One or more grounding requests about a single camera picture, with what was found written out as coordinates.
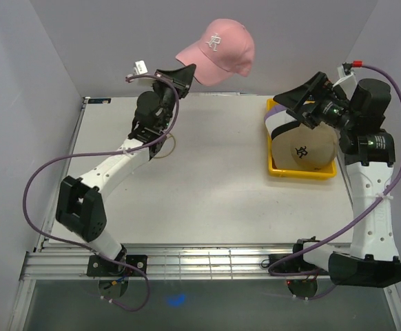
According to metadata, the yellow plastic bin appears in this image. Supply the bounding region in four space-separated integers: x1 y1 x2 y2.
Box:
263 99 338 180

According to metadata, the pink baseball cap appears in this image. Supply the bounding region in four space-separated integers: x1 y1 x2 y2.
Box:
176 19 255 86

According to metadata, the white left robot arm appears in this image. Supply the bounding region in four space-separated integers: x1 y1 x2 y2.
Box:
55 64 196 276

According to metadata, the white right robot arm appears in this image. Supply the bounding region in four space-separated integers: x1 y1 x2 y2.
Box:
268 72 401 288

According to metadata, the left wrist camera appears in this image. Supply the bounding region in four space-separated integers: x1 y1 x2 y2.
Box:
126 60 148 79

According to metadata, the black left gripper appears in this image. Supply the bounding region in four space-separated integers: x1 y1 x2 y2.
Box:
151 64 196 131

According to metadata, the white baseball cap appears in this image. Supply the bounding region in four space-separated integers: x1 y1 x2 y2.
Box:
264 110 295 134

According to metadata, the black baseball cap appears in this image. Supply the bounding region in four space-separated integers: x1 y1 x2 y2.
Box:
271 121 300 141

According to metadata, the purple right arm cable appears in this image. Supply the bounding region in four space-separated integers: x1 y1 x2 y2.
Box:
267 61 401 300

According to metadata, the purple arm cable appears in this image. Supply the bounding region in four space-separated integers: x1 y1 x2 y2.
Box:
22 74 181 312
267 61 401 300

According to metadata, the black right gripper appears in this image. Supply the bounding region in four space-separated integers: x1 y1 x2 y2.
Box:
271 72 356 132

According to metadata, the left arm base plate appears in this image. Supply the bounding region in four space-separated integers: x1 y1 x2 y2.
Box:
86 254 148 277

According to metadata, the lavender baseball cap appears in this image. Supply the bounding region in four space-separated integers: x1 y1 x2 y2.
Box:
267 105 286 117

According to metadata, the aluminium frame rail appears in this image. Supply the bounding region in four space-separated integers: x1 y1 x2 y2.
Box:
20 245 292 281

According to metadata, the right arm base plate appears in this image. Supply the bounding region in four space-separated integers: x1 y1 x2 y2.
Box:
262 254 329 276

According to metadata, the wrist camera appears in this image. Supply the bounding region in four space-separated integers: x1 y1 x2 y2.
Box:
126 60 148 79
333 63 357 90

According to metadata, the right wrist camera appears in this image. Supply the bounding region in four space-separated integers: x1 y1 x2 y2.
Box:
333 63 357 90

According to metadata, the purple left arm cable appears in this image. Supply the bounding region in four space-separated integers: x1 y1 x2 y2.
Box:
22 74 181 312

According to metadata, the gold wire hat stand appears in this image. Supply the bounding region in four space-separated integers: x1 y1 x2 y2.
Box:
154 134 177 159

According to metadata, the beige baseball cap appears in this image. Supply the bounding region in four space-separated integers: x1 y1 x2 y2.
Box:
271 124 338 171

